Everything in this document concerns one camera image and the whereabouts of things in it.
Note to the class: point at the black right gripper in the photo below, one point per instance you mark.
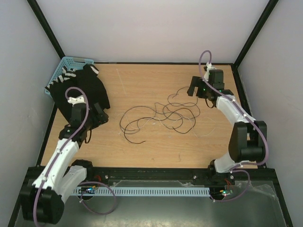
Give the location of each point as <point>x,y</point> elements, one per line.
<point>196,81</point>

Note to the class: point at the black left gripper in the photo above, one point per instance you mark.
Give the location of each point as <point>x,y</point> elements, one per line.
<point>101,118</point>

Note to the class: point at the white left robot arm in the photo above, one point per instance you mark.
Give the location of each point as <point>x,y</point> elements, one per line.
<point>43,199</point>

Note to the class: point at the black striped cloth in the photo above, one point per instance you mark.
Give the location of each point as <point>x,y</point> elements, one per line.
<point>85,79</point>

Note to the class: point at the blue plastic basket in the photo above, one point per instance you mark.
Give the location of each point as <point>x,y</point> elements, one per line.
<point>76,63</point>

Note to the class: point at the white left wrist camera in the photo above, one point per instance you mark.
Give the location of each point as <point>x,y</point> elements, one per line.
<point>76,100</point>

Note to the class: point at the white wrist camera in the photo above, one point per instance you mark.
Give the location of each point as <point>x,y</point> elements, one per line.
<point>209,66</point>
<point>76,100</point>

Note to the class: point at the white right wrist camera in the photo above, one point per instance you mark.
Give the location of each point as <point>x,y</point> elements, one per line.
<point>209,66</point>

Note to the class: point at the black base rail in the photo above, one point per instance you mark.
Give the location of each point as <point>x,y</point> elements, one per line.
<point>196,176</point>

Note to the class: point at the black frame post right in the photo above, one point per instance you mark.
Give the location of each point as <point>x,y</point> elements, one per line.
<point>255,31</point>

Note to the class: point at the black frame post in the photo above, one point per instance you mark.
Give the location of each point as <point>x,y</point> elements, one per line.
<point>255,31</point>
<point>46,27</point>

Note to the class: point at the black frame post left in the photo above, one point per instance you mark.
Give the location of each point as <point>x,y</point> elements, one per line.
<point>46,27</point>

